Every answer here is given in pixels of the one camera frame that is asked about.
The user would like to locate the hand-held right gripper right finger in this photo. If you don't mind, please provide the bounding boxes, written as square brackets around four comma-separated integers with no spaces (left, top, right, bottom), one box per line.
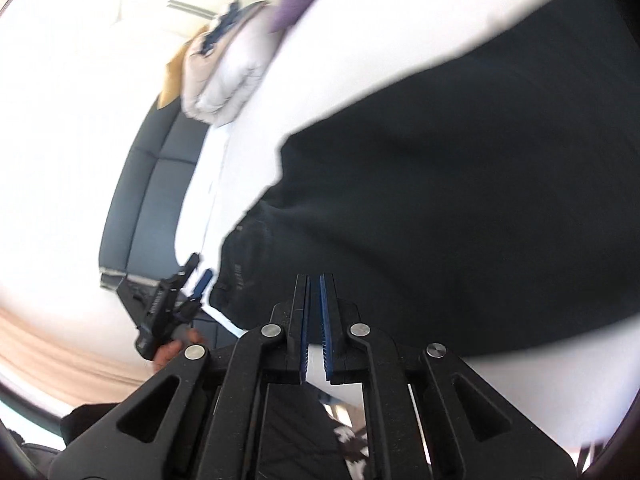
[319,273,578,480]

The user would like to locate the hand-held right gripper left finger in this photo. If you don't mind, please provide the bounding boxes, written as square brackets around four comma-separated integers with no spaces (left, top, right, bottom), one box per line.
[47,274,313,480]

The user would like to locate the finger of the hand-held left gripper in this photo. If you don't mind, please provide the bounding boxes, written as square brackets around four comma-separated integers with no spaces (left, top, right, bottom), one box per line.
[175,252,201,286]
[191,269,213,307]

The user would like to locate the black pants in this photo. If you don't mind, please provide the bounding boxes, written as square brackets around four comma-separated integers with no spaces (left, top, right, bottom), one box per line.
[210,0,640,361]

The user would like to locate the person's left hand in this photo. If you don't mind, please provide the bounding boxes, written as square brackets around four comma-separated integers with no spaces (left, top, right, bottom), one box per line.
[152,327,208,373]

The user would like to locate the white pillow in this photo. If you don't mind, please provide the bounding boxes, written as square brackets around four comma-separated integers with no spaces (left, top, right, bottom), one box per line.
[174,122,236,267]

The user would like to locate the dark grey padded headboard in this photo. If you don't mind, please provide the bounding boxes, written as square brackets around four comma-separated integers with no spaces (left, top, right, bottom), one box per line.
[97,102,211,286]

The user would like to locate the yellow pillow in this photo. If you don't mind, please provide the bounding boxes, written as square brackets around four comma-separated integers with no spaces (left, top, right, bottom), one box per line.
[157,40,193,108]

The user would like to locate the folded beige duvet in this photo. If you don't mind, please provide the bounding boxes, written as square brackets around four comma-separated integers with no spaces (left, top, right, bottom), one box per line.
[180,2,281,126]

